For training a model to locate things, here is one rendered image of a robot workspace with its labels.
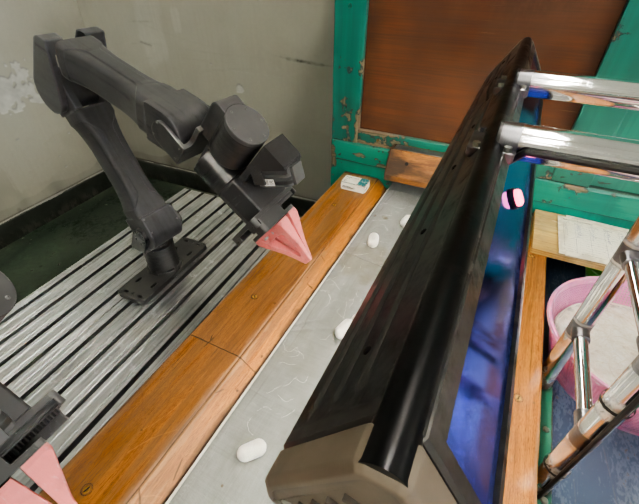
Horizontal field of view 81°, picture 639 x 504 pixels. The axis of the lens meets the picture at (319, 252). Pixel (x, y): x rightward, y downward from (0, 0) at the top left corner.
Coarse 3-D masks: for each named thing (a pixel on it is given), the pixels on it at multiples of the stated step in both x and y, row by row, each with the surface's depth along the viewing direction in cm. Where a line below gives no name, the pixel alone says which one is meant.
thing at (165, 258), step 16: (192, 240) 87; (144, 256) 76; (160, 256) 74; (176, 256) 78; (192, 256) 82; (144, 272) 78; (160, 272) 77; (176, 272) 78; (128, 288) 75; (144, 288) 75; (160, 288) 75; (144, 304) 73
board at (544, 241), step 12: (540, 216) 77; (552, 216) 77; (564, 216) 77; (540, 228) 74; (552, 228) 74; (540, 240) 71; (552, 240) 71; (540, 252) 69; (552, 252) 68; (588, 264) 66; (600, 264) 66
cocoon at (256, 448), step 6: (258, 438) 44; (246, 444) 44; (252, 444) 44; (258, 444) 44; (264, 444) 44; (240, 450) 43; (246, 450) 43; (252, 450) 43; (258, 450) 43; (264, 450) 44; (240, 456) 43; (246, 456) 43; (252, 456) 43; (258, 456) 43
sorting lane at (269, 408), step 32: (384, 224) 81; (352, 256) 73; (384, 256) 73; (320, 288) 66; (352, 288) 66; (320, 320) 60; (288, 352) 56; (320, 352) 56; (256, 384) 52; (288, 384) 52; (256, 416) 48; (288, 416) 48; (224, 448) 45; (192, 480) 42; (224, 480) 42; (256, 480) 42
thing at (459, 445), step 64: (512, 64) 41; (448, 192) 22; (512, 192) 24; (448, 256) 15; (512, 256) 21; (384, 320) 15; (448, 320) 13; (512, 320) 19; (320, 384) 16; (384, 384) 11; (448, 384) 11; (512, 384) 16; (320, 448) 11; (384, 448) 9; (448, 448) 11
